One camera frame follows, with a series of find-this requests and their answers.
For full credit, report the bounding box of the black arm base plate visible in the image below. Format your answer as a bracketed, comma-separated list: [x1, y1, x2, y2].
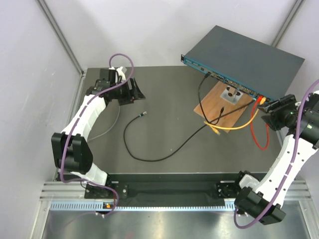
[83, 171, 250, 200]

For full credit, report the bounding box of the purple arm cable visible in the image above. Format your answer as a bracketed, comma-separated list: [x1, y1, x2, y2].
[58, 53, 135, 219]
[233, 79, 319, 229]

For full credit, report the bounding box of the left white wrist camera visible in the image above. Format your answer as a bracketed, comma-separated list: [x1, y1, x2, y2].
[108, 66, 126, 84]

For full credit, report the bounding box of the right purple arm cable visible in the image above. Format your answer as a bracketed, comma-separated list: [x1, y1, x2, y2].
[233, 79, 319, 229]

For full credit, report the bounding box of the short black cable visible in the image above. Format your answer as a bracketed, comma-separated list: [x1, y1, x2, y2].
[197, 72, 226, 125]

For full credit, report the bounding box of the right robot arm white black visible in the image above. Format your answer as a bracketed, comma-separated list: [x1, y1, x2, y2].
[232, 91, 319, 229]

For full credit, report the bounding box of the slotted grey cable duct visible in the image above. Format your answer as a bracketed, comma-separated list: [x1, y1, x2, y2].
[49, 200, 235, 212]

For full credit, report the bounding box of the dark grey network switch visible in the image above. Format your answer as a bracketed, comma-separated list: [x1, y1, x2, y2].
[181, 25, 305, 100]

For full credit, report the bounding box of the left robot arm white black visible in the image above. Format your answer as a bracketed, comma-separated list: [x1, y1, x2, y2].
[51, 67, 145, 198]

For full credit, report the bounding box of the wooden base board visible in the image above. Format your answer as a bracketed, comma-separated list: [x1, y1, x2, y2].
[194, 82, 255, 127]

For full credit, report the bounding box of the metal mounting bracket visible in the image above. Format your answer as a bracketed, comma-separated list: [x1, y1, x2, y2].
[220, 86, 244, 105]

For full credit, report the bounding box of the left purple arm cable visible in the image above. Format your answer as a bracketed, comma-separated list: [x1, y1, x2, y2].
[58, 53, 135, 219]

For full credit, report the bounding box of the long black ethernet cable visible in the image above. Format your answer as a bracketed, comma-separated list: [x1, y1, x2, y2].
[123, 99, 255, 162]

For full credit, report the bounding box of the yellow ethernet cable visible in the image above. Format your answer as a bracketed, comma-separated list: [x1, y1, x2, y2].
[203, 98, 267, 136]

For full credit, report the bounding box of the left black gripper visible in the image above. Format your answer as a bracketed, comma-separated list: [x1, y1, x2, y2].
[111, 77, 145, 106]

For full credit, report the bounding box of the aluminium frame rail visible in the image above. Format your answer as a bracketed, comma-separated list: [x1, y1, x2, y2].
[40, 180, 311, 201]

